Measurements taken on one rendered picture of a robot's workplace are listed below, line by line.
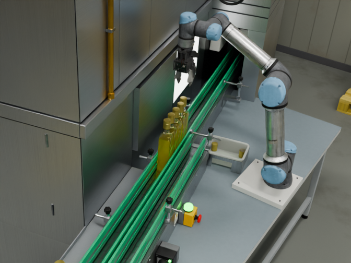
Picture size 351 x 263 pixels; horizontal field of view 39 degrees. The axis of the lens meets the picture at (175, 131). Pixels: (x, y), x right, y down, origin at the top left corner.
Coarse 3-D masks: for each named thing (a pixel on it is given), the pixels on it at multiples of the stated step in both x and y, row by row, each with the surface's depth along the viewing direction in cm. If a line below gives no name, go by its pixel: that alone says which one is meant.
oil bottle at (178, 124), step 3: (174, 123) 243; (177, 123) 243; (180, 123) 245; (177, 126) 243; (180, 126) 246; (177, 129) 243; (180, 129) 247; (177, 132) 244; (180, 132) 248; (177, 135) 245; (180, 135) 250; (177, 138) 246; (180, 138) 251; (177, 141) 247; (177, 144) 248
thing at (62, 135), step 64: (0, 0) 166; (64, 0) 157; (128, 0) 194; (192, 0) 275; (0, 64) 180; (64, 64) 170; (128, 64) 210; (0, 128) 197; (64, 128) 184; (128, 128) 229; (0, 192) 216; (64, 192) 202
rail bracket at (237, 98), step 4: (224, 80) 312; (240, 80) 308; (232, 84) 312; (236, 84) 311; (240, 84) 309; (240, 88) 312; (224, 96) 317; (228, 96) 318; (232, 96) 318; (236, 96) 314; (224, 100) 321; (228, 100) 317; (232, 100) 316; (236, 100) 315; (240, 100) 315
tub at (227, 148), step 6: (222, 138) 280; (222, 144) 282; (228, 144) 281; (234, 144) 279; (240, 144) 278; (246, 144) 277; (210, 150) 281; (222, 150) 283; (228, 150) 282; (234, 150) 281; (246, 150) 272; (222, 156) 266; (228, 156) 266; (234, 156) 279
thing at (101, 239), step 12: (228, 60) 353; (216, 72) 324; (204, 96) 308; (192, 108) 286; (156, 156) 241; (144, 180) 233; (132, 192) 219; (120, 204) 210; (120, 216) 212; (108, 228) 201; (96, 240) 192; (96, 252) 195
